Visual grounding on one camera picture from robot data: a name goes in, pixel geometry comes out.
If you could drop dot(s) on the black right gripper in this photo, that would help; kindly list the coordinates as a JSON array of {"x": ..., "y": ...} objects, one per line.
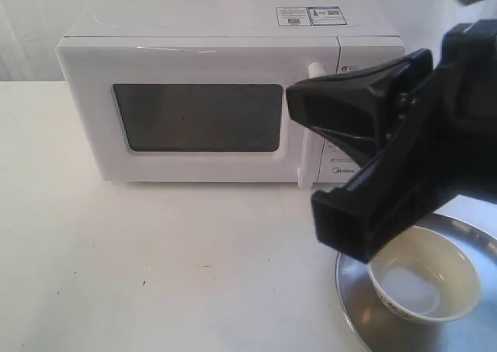
[{"x": 444, "y": 144}]

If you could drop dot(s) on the white microwave door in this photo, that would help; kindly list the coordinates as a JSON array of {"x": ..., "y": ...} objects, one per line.
[{"x": 187, "y": 111}]

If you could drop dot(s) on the white ceramic bowl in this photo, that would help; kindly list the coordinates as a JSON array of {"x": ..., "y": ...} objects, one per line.
[{"x": 421, "y": 276}]

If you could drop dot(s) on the white microwave oven body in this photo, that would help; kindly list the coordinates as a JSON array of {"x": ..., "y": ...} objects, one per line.
[{"x": 366, "y": 40}]

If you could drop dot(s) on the blue label sticker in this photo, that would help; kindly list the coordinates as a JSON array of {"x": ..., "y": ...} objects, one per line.
[{"x": 326, "y": 16}]

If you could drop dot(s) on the white label sticker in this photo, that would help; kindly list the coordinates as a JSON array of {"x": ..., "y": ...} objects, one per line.
[{"x": 292, "y": 16}]

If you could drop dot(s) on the round stainless steel plate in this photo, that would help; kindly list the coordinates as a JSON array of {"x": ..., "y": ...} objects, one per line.
[{"x": 378, "y": 329}]

